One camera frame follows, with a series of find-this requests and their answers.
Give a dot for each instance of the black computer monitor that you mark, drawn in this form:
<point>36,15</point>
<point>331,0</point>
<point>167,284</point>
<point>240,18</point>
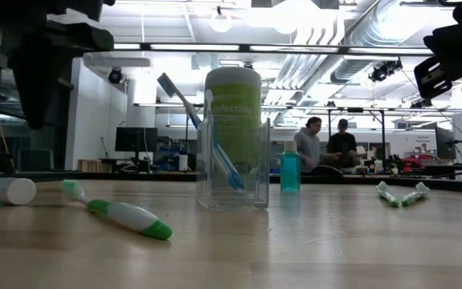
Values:
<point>444,142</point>
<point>134,139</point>

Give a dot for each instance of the green white wipes canister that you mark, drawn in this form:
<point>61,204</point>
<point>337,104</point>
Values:
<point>235,100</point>

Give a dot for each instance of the black ceiling-mounted camera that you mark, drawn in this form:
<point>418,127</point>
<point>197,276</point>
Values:
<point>115,76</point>
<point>383,71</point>

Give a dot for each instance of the teal mouthwash bottle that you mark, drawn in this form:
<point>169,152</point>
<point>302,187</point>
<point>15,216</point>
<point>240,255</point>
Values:
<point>290,172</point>

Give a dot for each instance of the thick green white toothbrush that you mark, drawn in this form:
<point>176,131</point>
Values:
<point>126,214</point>

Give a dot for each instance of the person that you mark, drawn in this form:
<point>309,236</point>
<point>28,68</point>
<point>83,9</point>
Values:
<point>309,148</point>
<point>342,144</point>

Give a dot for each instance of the blue toothpaste tube white cap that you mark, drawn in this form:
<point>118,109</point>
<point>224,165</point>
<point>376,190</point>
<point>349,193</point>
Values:
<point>12,190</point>

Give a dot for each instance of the clear acrylic organizer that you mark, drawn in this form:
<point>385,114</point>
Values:
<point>255,192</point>

